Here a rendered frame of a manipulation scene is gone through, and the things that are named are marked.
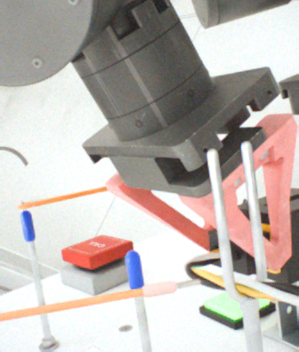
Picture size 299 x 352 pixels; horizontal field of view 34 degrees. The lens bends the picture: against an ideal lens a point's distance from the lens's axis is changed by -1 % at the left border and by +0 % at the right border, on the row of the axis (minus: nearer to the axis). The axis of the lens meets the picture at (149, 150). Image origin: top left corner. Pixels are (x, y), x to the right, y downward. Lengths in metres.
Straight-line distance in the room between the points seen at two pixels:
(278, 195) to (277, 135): 0.04
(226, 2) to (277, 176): 0.12
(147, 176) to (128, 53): 0.06
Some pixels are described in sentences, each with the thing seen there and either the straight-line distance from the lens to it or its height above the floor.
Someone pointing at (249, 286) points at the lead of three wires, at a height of 1.23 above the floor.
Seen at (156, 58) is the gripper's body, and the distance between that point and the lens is 0.22.
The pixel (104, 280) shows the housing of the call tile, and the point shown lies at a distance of 0.45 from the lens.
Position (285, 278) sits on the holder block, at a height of 1.15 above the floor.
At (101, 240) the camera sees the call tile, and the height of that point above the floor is 1.10.
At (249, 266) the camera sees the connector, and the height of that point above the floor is 1.17.
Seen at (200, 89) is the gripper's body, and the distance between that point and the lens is 0.24.
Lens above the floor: 1.38
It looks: 35 degrees down
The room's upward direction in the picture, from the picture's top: 56 degrees counter-clockwise
